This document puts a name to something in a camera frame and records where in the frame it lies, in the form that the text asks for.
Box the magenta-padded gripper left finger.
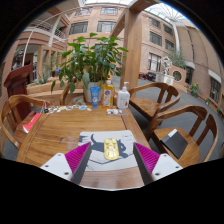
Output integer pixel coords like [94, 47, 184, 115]
[39, 141, 93, 185]

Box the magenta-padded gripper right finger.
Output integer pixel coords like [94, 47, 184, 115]
[133, 142, 184, 186]

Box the white mouse pad, dark print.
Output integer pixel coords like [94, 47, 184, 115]
[78, 129, 138, 172]

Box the black flat box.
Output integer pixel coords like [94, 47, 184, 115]
[161, 128, 189, 160]

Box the wooden armchair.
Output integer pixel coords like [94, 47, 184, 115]
[128, 82, 182, 129]
[146, 104, 219, 168]
[59, 82, 86, 107]
[0, 94, 51, 156]

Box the red and white bag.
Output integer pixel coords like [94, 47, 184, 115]
[22, 112, 43, 134]

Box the bunch of keys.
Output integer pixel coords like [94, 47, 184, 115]
[40, 101, 50, 115]

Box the small clear packet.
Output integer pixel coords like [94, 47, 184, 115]
[106, 108, 123, 116]

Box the blue tube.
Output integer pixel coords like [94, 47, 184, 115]
[89, 86, 101, 110]

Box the white pump bottle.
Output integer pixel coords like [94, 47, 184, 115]
[116, 81, 131, 110]

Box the yellow flowering plant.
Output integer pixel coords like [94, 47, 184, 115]
[189, 82, 200, 98]

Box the yellow liquid bottle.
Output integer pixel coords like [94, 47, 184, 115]
[101, 79, 115, 108]

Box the agave plant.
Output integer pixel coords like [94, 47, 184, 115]
[33, 68, 54, 86]

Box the white outdoor sculpture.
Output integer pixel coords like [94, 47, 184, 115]
[156, 55, 174, 84]

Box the green potted plant, white pot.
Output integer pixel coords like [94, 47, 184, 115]
[50, 32, 129, 103]

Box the dark bust statue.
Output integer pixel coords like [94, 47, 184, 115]
[11, 49, 26, 71]

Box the dark red wooden pedestal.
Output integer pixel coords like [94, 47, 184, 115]
[3, 64, 34, 121]

